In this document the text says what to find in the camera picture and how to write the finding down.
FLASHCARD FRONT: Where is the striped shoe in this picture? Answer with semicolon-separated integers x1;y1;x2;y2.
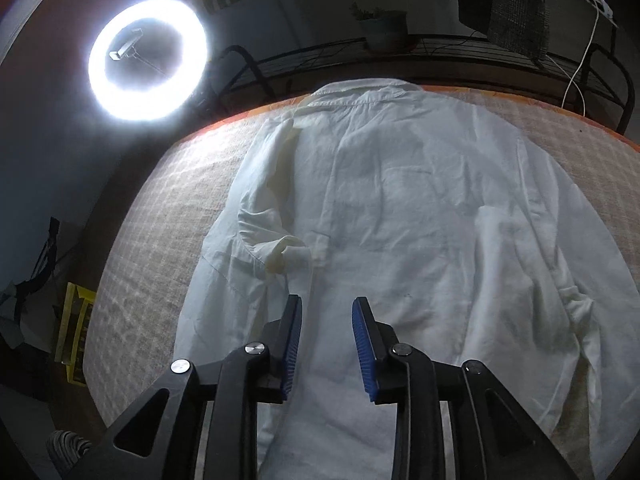
46;430;96;480

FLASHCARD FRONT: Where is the white cable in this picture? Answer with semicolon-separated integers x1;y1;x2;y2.
562;7;601;116

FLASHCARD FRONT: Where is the checked beige blanket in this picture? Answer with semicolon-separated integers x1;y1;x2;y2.
82;85;640;480

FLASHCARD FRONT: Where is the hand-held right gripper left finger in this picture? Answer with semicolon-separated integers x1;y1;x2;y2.
62;294;304;480

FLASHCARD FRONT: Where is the ring light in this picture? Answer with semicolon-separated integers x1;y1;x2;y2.
87;0;210;122

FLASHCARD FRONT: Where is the white shirt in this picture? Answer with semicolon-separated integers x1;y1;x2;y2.
172;79;640;480

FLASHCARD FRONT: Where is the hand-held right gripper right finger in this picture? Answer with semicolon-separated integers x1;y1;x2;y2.
351;296;581;480

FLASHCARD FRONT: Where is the black metal frame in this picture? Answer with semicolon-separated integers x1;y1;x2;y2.
210;0;636;133

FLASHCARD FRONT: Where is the grey knitted cloth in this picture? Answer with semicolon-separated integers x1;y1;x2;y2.
457;0;551;58

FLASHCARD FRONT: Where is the potted plant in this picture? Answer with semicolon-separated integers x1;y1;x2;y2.
350;2;418;53

